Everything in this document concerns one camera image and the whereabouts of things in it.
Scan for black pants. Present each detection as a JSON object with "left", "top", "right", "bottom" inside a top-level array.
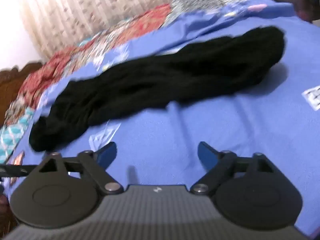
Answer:
[{"left": 29, "top": 26, "right": 285, "bottom": 152}]

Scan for blue printed bedsheet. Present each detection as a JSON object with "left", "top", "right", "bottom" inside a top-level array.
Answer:
[{"left": 4, "top": 0, "right": 320, "bottom": 235}]

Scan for teal white patterned pillow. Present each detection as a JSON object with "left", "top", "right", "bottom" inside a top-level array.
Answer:
[{"left": 0, "top": 107, "right": 34, "bottom": 164}]

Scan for red patterned quilt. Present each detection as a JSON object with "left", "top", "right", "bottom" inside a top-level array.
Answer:
[{"left": 3, "top": 4, "right": 171, "bottom": 126}]

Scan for carved wooden headboard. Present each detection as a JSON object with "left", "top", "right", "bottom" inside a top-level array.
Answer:
[{"left": 0, "top": 61, "right": 43, "bottom": 126}]

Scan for beige leaf-print curtain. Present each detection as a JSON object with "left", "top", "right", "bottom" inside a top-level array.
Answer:
[{"left": 23, "top": 0, "right": 172, "bottom": 59}]

